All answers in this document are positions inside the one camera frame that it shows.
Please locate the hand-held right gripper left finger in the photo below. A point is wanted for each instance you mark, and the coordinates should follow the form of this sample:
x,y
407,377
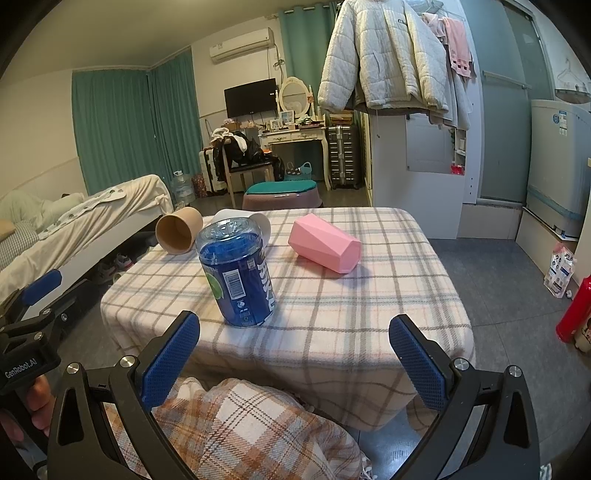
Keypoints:
x,y
171,360

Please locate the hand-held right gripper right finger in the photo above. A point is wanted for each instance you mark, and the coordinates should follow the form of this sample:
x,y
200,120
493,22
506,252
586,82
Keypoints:
x,y
418,364

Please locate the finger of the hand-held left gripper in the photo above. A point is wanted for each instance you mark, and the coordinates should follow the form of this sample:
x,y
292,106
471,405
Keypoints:
x,y
51,319
41,282

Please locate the pink faceted cup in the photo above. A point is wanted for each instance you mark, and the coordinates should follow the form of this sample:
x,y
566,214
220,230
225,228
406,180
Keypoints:
x,y
318,244

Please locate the brown paper cup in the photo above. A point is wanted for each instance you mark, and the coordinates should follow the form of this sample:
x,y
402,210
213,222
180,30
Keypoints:
x,y
174,233

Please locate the white cup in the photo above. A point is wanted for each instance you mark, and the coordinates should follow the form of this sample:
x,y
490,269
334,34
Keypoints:
x,y
263,224

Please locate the person's left hand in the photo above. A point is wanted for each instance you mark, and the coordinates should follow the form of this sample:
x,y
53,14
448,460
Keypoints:
x,y
40,401

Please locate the checked pillow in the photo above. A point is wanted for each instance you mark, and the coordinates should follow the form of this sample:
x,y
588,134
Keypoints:
x,y
14,242

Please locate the bed with beige sheet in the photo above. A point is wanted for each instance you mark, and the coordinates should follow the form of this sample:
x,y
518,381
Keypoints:
x,y
92,224

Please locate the shoes under bed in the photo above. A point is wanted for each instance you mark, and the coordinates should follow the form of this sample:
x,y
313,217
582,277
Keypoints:
x,y
117,265

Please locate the pale green quilt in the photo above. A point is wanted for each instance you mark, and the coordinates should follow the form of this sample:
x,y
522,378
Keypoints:
x,y
27,205

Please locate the plaid tablecloth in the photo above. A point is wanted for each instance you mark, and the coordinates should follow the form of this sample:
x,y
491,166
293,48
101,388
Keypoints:
x,y
346,314

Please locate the orange plaid blanket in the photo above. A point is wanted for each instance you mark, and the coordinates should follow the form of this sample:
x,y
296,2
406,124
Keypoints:
x,y
240,429

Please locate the blue plastic bottle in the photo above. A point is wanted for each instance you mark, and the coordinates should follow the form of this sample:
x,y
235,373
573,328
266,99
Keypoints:
x,y
244,295

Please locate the red bottle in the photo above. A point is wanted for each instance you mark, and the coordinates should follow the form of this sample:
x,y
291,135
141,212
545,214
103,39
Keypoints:
x,y
575,309

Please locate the white printed bag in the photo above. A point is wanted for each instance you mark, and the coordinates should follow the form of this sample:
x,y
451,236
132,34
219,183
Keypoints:
x,y
559,272

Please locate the white cabinet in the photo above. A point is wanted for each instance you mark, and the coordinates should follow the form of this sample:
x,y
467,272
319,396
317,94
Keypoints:
x,y
415,194

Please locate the clear water jug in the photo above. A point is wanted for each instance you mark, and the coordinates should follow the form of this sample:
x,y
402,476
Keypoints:
x,y
183,187

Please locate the wide green curtain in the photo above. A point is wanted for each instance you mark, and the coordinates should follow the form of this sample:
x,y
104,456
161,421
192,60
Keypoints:
x,y
120,124

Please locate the white suitcase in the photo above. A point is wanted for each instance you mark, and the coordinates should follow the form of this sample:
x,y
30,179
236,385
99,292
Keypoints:
x,y
210,170

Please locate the stool with teal cushion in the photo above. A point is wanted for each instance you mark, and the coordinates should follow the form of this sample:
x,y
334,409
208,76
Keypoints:
x,y
281,188

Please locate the wooden chair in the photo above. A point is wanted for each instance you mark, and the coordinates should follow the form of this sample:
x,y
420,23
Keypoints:
x,y
249,170

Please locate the silver suitcase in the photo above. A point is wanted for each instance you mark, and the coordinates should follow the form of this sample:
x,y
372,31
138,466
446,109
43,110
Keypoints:
x,y
342,157

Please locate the pile of dark clothes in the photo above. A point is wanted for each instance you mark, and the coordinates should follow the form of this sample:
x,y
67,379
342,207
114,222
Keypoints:
x,y
247,147

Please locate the blue basket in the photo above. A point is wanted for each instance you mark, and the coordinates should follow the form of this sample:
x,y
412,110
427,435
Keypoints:
x,y
298,173

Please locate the white washing machine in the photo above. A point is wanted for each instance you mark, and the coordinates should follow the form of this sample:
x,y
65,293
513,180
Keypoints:
x,y
558,157

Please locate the frosted glass door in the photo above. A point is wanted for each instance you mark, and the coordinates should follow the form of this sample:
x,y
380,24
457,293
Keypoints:
x,y
508,129

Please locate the white dressing table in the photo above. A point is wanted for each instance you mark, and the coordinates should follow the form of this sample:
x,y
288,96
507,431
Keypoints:
x,y
295,135

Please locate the black television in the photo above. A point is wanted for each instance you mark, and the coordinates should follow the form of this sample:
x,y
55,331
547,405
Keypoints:
x,y
249,98

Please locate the oval white mirror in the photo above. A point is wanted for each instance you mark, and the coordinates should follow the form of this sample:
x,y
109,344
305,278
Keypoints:
x,y
293,97

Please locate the white air conditioner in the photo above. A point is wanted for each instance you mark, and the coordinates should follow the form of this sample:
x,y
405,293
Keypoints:
x,y
240,46

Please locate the white puffer jacket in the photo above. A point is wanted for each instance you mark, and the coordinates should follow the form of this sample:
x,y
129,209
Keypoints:
x,y
383,55

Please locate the pink towel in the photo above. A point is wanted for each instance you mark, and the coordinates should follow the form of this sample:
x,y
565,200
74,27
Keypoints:
x,y
459,46

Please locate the narrow green curtain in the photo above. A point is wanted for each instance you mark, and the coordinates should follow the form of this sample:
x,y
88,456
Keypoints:
x,y
300,50

